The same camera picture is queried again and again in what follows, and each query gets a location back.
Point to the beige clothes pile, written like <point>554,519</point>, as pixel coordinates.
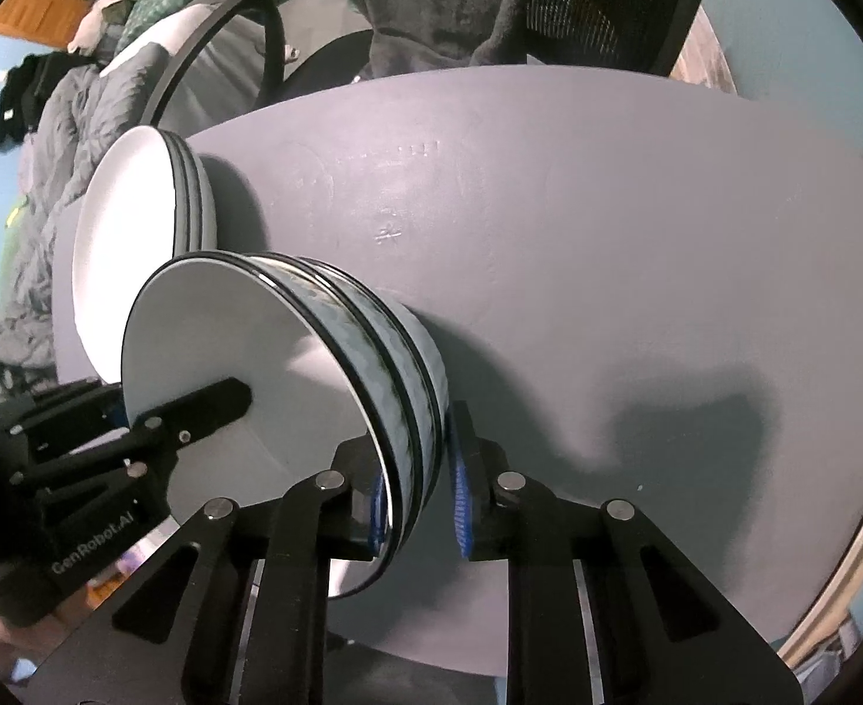
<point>108,7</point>

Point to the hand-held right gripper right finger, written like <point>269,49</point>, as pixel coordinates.
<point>462,485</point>

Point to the wooden board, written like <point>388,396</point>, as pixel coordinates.
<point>835,587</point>

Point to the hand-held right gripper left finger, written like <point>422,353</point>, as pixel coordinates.
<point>350,514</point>

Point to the green cushion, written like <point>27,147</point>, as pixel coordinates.
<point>9,235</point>

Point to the black clothes pile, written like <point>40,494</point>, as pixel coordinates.
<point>27,95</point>

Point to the white bowl dark rim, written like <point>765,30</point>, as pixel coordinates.
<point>431,360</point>
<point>394,356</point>
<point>240,338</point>

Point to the grey quilted duvet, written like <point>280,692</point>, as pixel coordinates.
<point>64,161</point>

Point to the dark grey fleece blanket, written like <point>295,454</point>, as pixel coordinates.
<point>431,0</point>

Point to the black mesh office chair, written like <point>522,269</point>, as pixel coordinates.
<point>607,0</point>

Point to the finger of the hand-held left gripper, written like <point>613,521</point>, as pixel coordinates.
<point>203,404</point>
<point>79,400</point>

